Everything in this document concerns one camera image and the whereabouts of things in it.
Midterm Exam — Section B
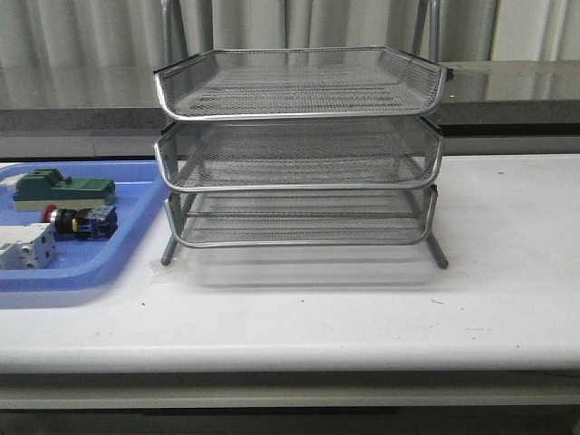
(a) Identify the silver mesh tray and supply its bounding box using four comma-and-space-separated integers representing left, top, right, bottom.
154, 46, 450, 121
154, 117, 443, 193
164, 187, 438, 248

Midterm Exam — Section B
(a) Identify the red emergency stop button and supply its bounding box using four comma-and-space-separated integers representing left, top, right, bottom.
41, 204, 118, 240

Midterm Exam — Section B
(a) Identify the silver bottom mesh tray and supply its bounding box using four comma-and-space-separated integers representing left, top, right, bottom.
164, 187, 438, 248

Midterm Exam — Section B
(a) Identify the clear tape patch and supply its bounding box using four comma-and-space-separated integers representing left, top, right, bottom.
150, 258, 190, 285

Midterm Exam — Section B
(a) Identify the silver top mesh tray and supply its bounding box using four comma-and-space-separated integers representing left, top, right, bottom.
154, 46, 450, 121

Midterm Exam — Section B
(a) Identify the blue plastic tray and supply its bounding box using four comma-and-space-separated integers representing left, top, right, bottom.
0, 160, 165, 294

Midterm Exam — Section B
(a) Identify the grey metal rack frame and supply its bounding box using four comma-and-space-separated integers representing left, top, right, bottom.
161, 69, 452, 268

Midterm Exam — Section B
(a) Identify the green and beige switch block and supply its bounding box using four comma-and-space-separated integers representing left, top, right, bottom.
13, 169, 116, 211

